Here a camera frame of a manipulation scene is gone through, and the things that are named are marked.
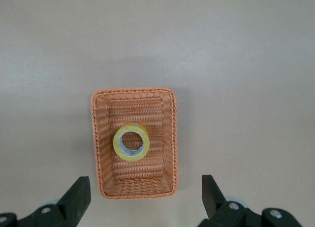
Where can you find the yellowish clear tape roll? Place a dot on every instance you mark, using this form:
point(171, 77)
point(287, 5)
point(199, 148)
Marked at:
point(116, 143)

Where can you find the deep brown wicker basket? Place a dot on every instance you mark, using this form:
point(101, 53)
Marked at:
point(137, 187)

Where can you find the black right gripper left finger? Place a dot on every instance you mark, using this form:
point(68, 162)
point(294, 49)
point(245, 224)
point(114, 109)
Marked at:
point(71, 202)

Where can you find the large table cover sheet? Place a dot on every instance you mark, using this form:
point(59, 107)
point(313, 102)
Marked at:
point(221, 64)

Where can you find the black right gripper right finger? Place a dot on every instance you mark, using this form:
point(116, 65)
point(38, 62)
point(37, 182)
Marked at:
point(216, 207)

